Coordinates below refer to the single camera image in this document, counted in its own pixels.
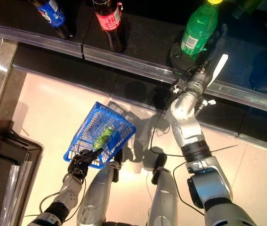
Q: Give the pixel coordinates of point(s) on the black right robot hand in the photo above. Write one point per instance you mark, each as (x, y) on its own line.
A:
(178, 62)

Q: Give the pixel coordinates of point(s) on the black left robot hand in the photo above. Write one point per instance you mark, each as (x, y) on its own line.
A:
(81, 162)

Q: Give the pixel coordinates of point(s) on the green Sprite bottle yellow cap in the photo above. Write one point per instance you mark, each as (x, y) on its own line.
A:
(199, 26)

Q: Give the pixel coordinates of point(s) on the blue plastic shopping basket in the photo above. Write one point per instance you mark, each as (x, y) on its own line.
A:
(121, 143)

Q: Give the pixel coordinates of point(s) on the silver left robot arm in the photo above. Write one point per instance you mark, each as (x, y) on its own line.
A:
(65, 195)

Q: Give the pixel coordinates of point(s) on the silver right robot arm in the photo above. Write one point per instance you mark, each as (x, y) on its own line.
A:
(187, 117)

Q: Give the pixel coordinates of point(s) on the black drinks shelf clear strip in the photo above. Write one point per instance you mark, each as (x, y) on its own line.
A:
(147, 35)

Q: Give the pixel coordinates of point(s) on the black side shelf unit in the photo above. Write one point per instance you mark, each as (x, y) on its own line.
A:
(1, 169)

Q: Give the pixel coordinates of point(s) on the Coca-Cola bottle red label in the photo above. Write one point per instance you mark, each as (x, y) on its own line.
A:
(108, 18)

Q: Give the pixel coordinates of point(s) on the brown glossy counter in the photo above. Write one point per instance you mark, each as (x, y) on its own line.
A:
(3, 70)

